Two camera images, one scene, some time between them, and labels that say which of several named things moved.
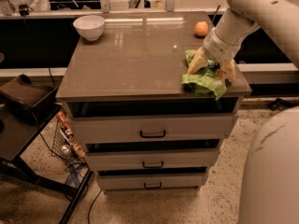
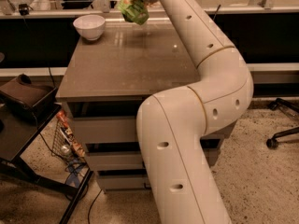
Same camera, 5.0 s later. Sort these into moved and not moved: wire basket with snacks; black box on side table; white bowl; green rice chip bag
Moved: green rice chip bag
Not moved: white bowl; black box on side table; wire basket with snacks
